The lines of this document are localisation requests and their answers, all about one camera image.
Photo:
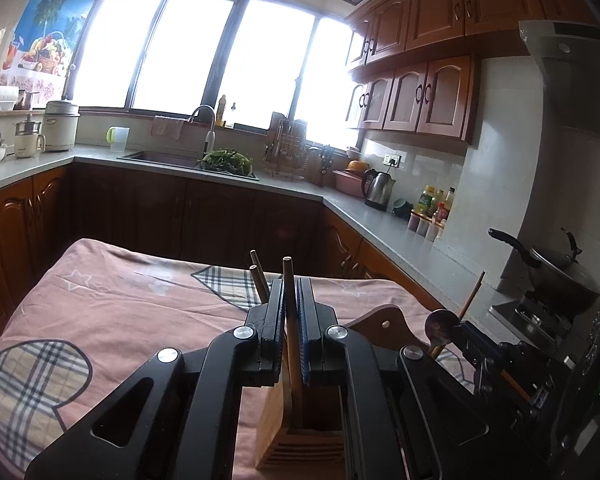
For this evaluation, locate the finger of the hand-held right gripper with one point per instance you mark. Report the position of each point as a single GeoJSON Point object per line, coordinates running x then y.
{"type": "Point", "coordinates": [475, 342]}
{"type": "Point", "coordinates": [500, 390]}

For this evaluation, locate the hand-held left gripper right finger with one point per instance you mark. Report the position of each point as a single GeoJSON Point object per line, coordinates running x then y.
{"type": "Point", "coordinates": [302, 320]}

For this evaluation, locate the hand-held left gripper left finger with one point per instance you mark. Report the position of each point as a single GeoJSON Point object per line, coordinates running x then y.
{"type": "Point", "coordinates": [272, 330]}

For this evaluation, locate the metal spoon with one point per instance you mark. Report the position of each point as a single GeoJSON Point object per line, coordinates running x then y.
{"type": "Point", "coordinates": [440, 324]}

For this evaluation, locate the wooden utensil holder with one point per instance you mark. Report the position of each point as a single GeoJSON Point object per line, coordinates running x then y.
{"type": "Point", "coordinates": [395, 335]}

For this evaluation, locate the gas stove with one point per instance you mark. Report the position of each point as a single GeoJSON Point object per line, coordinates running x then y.
{"type": "Point", "coordinates": [530, 317]}

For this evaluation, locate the black wok with lid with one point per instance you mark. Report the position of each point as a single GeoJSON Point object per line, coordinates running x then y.
{"type": "Point", "coordinates": [560, 272]}

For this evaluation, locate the white spice jar set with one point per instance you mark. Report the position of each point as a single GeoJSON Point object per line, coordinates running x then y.
{"type": "Point", "coordinates": [425, 227]}

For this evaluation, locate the pink printed tablecloth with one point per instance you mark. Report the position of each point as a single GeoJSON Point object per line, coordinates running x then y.
{"type": "Point", "coordinates": [130, 310]}

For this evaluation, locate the pink plastic basin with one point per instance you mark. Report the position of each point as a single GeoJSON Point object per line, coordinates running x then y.
{"type": "Point", "coordinates": [347, 181]}

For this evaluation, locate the yellow cap green bottle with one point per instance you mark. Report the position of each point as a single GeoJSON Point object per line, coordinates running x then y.
{"type": "Point", "coordinates": [426, 202]}

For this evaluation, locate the steel electric kettle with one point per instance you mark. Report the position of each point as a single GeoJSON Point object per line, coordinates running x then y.
{"type": "Point", "coordinates": [380, 191]}

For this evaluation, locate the dark green mug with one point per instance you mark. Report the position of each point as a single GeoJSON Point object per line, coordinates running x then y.
{"type": "Point", "coordinates": [402, 207]}

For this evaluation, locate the dark knife holder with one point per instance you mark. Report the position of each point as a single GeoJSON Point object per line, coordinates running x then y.
{"type": "Point", "coordinates": [325, 165]}

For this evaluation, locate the orange bowl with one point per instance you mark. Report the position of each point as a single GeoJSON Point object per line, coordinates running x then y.
{"type": "Point", "coordinates": [357, 166]}

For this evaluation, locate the metal dish rack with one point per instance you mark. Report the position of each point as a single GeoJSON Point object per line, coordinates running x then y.
{"type": "Point", "coordinates": [285, 145]}

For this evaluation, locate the green leafy vegetables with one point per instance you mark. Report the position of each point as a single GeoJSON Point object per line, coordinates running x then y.
{"type": "Point", "coordinates": [225, 160]}

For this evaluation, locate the wooden base cabinets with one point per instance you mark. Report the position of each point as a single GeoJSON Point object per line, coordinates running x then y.
{"type": "Point", "coordinates": [130, 215]}

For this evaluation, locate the chrome sink faucet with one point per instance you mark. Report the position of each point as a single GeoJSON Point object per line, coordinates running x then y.
{"type": "Point", "coordinates": [210, 140]}

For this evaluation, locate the kitchen sink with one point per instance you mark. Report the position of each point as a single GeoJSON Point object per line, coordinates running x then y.
{"type": "Point", "coordinates": [160, 160]}

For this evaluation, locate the small dark-cap bottle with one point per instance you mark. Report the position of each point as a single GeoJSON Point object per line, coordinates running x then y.
{"type": "Point", "coordinates": [233, 115]}

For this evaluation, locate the tall pale bottle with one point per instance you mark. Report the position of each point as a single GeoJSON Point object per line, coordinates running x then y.
{"type": "Point", "coordinates": [222, 110]}

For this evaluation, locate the pale dish cloth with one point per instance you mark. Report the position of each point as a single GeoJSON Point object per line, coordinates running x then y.
{"type": "Point", "coordinates": [167, 127]}

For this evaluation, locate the large kitchen window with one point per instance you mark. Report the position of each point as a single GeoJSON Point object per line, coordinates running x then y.
{"type": "Point", "coordinates": [190, 55]}

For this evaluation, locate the tall white rice cooker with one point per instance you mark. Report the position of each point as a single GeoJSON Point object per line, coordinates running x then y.
{"type": "Point", "coordinates": [60, 127]}

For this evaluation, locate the steel range hood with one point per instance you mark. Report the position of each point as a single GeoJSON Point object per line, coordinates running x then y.
{"type": "Point", "coordinates": [575, 60]}

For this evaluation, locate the small white electric pot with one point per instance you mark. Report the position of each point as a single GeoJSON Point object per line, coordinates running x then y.
{"type": "Point", "coordinates": [29, 140]}

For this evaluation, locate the paper towel roll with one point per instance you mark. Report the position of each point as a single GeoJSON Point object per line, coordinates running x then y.
{"type": "Point", "coordinates": [5, 96]}

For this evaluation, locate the white wall socket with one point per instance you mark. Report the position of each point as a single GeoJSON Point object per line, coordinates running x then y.
{"type": "Point", "coordinates": [391, 160]}

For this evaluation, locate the wooden wall cabinets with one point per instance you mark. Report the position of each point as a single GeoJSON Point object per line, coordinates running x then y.
{"type": "Point", "coordinates": [430, 95]}

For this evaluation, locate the fruit and palm wall poster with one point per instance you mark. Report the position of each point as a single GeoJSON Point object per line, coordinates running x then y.
{"type": "Point", "coordinates": [45, 10]}

